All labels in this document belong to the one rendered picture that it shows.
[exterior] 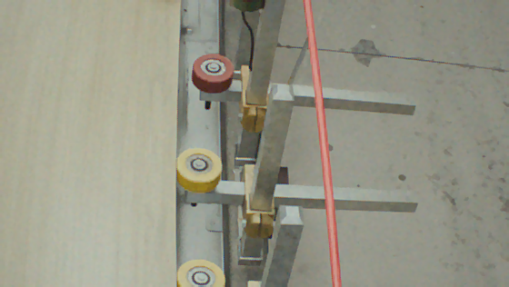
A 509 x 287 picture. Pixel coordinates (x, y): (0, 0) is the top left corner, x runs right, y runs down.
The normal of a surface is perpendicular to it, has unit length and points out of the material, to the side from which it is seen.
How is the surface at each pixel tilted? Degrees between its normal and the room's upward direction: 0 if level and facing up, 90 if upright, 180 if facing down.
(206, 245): 0
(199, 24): 0
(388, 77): 0
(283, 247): 90
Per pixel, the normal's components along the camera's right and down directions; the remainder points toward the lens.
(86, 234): 0.13, -0.68
